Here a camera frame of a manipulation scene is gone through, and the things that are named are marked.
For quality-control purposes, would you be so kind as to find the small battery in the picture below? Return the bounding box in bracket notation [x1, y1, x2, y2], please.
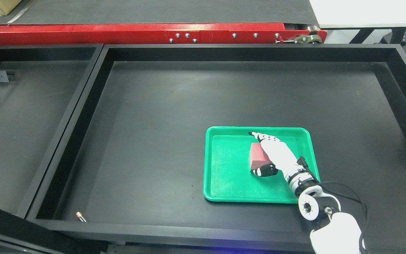
[75, 212, 87, 223]

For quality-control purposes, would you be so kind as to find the pink foam block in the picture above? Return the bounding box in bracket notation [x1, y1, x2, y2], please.
[249, 143, 272, 169]

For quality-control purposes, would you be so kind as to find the black metal shelf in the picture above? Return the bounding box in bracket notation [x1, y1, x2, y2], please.
[28, 44, 406, 254]
[0, 44, 103, 254]

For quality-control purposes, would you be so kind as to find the black metal shelf left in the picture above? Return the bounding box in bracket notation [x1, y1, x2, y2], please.
[0, 44, 103, 254]

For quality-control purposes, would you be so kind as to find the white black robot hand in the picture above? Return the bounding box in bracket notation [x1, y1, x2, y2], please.
[249, 132, 304, 181]

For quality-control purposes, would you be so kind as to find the red conveyor frame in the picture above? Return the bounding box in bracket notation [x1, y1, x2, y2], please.
[0, 23, 328, 45]

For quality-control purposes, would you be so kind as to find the green plastic tray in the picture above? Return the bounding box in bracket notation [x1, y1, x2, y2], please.
[203, 126, 320, 204]

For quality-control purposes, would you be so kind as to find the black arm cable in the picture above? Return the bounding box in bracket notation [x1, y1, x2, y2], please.
[318, 181, 368, 254]

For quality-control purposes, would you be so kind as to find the black metal shelf right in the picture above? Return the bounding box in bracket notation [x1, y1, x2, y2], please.
[28, 44, 406, 254]

